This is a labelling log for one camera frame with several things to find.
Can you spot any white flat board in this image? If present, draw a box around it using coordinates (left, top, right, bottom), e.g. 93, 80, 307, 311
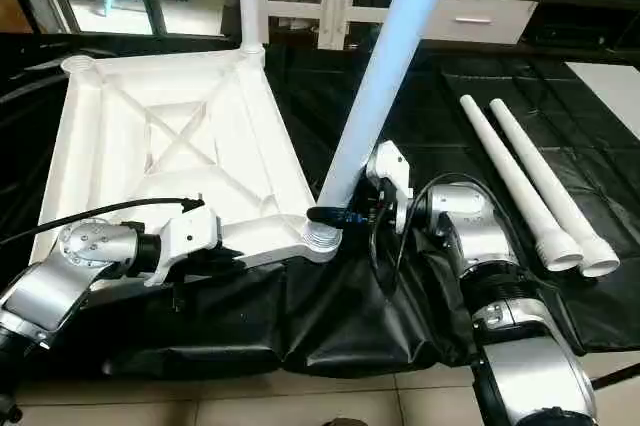
564, 61, 640, 143

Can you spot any white drawer unit with handle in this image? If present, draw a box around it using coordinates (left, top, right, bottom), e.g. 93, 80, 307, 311
419, 0, 540, 46

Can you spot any black right robot foot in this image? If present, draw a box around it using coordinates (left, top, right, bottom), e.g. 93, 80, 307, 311
321, 415, 377, 426

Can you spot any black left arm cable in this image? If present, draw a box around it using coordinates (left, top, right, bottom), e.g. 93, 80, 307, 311
0, 197, 205, 249

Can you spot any white plastic table top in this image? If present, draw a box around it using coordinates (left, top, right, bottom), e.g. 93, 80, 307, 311
29, 45, 344, 291

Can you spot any black work mat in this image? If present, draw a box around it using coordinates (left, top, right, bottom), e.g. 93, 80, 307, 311
0, 34, 640, 382

